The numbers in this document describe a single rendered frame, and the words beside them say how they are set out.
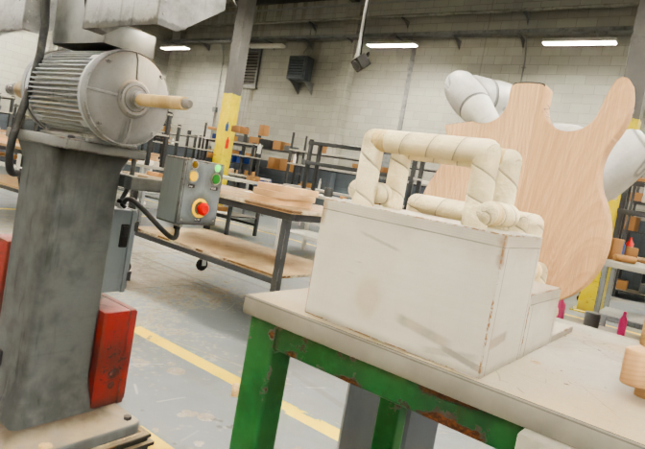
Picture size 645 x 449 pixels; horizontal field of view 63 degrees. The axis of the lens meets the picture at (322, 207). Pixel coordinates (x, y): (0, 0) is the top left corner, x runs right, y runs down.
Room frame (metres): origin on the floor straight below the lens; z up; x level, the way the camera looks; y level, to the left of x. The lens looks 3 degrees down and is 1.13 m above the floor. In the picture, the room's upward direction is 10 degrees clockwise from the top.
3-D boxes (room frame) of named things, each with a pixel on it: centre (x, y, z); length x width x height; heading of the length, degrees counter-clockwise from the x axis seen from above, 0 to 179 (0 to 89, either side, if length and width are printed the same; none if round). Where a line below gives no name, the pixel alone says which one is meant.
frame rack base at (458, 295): (0.74, -0.15, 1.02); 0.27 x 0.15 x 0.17; 53
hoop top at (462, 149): (0.70, -0.12, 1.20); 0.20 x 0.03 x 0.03; 52
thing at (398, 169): (0.82, -0.11, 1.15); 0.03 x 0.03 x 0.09
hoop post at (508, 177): (0.71, -0.24, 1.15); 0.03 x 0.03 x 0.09
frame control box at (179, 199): (1.66, 0.48, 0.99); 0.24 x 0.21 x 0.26; 54
